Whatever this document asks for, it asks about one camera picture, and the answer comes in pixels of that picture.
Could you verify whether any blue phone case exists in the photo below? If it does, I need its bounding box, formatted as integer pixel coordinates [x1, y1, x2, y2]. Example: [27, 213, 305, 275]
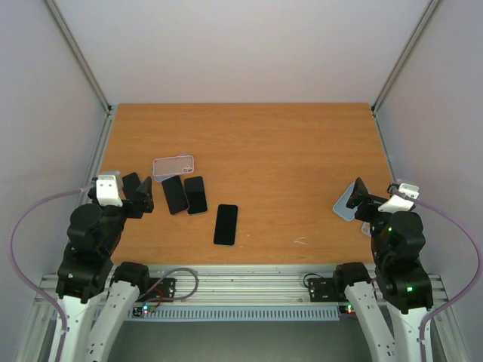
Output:
[332, 183, 355, 222]

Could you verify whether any black phone pink edge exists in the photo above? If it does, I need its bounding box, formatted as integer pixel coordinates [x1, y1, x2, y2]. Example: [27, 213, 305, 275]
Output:
[162, 176, 189, 215]

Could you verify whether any black phone blue edge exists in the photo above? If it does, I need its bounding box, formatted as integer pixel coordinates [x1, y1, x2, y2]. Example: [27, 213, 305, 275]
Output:
[214, 204, 238, 246]

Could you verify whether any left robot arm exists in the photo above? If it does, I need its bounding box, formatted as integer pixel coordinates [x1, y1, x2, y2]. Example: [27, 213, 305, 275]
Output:
[49, 171, 154, 361]

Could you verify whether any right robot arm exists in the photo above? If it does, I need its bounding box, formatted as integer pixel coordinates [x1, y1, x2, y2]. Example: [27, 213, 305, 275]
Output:
[333, 178, 433, 361]

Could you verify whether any pink clear phone case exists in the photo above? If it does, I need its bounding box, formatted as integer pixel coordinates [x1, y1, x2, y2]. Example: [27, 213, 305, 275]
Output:
[152, 153, 197, 183]

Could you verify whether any black phone lilac edge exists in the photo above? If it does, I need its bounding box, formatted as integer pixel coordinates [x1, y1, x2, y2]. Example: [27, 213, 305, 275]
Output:
[184, 176, 208, 215]

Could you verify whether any right small circuit board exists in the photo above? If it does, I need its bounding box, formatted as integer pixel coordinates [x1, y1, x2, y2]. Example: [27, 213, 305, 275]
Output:
[338, 305, 354, 315]

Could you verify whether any small circuit board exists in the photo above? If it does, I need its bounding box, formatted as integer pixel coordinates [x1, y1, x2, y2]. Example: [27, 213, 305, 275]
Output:
[131, 305, 156, 318]
[338, 305, 354, 315]

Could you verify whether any left small circuit board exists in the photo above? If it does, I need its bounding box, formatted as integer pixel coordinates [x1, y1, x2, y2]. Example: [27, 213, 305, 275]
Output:
[131, 305, 156, 318]

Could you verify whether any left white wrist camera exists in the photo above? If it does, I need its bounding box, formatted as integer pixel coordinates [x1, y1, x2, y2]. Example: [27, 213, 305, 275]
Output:
[95, 171, 123, 207]

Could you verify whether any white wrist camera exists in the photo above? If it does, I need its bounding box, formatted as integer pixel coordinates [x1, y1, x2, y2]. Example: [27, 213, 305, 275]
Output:
[95, 171, 123, 207]
[377, 183, 420, 213]

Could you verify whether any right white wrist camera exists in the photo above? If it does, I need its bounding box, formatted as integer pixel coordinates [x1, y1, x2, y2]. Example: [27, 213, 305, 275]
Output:
[377, 183, 420, 213]

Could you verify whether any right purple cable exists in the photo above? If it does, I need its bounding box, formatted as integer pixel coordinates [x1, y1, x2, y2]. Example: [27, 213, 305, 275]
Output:
[392, 188, 483, 362]

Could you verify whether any purple cable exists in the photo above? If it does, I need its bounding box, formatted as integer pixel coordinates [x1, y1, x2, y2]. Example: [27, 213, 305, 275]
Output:
[392, 188, 483, 362]
[8, 186, 95, 362]

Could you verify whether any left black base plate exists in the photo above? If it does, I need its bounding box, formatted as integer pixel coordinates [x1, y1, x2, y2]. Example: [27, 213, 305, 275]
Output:
[137, 278, 176, 303]

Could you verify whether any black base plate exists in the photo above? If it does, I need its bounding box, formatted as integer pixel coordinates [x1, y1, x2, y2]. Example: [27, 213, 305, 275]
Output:
[137, 278, 176, 303]
[303, 275, 348, 303]

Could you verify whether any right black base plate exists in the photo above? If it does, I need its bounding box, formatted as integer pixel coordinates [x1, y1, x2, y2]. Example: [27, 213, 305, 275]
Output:
[303, 275, 348, 303]

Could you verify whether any aluminium front rail frame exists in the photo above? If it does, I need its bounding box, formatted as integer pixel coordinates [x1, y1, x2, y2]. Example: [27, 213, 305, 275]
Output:
[40, 264, 448, 306]

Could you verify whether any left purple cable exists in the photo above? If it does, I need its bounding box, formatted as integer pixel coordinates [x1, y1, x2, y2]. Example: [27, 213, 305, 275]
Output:
[8, 186, 95, 362]

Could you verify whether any grey slotted cable duct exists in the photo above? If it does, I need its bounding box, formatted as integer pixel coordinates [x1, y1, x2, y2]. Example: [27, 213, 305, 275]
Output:
[126, 305, 340, 323]

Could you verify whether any left aluminium corner post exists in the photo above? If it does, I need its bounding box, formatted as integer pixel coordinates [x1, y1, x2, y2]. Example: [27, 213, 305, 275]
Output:
[44, 0, 112, 115]

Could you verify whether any aluminium corner post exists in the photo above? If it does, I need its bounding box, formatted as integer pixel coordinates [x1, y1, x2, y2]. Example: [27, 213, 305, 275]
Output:
[44, 0, 112, 115]
[371, 0, 442, 118]

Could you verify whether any right aluminium corner post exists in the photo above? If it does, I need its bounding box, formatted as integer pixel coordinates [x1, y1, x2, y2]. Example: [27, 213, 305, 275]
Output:
[371, 0, 442, 118]

